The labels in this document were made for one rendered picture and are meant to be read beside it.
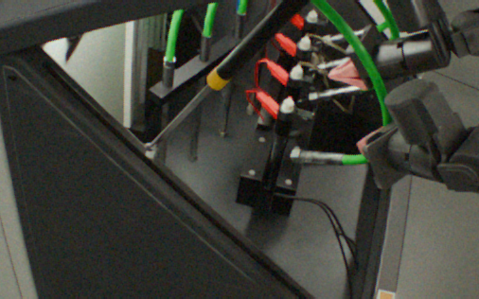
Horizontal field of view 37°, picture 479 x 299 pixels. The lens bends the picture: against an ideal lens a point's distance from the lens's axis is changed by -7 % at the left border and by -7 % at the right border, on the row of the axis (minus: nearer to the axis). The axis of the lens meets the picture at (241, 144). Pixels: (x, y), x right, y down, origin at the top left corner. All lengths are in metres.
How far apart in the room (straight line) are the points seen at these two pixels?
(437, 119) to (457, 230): 1.78
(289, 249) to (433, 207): 1.30
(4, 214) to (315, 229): 0.64
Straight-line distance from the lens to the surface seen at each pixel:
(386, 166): 0.98
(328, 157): 1.11
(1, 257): 1.20
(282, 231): 1.43
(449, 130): 0.88
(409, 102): 0.86
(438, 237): 2.58
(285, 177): 1.31
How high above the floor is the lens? 2.00
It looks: 49 degrees down
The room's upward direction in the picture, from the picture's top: 10 degrees clockwise
